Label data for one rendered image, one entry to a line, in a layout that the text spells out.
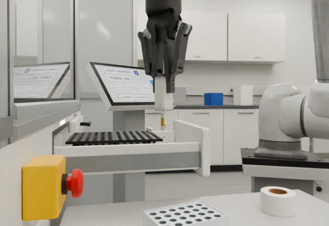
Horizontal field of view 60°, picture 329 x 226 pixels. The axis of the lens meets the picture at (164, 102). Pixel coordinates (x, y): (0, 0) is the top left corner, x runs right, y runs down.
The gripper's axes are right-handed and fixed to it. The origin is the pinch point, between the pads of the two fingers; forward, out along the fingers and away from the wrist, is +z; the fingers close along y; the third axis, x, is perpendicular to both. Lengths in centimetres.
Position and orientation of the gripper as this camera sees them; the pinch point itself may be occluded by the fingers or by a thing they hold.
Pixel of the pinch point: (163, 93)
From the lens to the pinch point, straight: 59.3
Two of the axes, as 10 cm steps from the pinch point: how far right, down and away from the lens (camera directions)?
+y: -7.7, -0.1, 6.3
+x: -6.3, 0.1, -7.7
